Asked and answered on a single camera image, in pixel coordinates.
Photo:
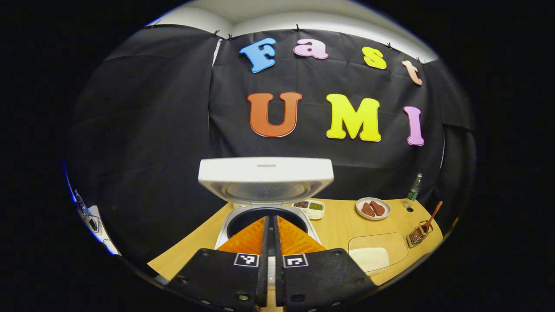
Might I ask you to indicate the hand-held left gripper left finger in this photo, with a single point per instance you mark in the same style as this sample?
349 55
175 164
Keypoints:
263 277

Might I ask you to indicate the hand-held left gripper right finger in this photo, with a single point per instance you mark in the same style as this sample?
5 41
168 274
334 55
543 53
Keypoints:
278 277

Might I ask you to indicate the white rice cooker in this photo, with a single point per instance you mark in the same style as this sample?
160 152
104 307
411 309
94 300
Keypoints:
264 173

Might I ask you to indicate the brown wooden spoon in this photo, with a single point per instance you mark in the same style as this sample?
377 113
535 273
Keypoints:
430 219

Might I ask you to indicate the white divided bean dish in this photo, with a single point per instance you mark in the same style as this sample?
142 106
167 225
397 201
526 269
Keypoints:
308 209

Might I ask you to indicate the clear glass container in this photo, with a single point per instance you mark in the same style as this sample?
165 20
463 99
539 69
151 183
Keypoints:
381 240

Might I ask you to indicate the brown meat piece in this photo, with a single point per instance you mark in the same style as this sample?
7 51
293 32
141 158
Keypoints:
378 208
367 210

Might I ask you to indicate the white round plate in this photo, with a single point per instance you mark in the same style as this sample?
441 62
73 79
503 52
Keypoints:
373 217

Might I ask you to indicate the white side desk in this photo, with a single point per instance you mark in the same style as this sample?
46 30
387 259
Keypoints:
102 234

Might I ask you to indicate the black backdrop cloth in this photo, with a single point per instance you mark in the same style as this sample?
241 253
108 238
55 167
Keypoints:
164 108

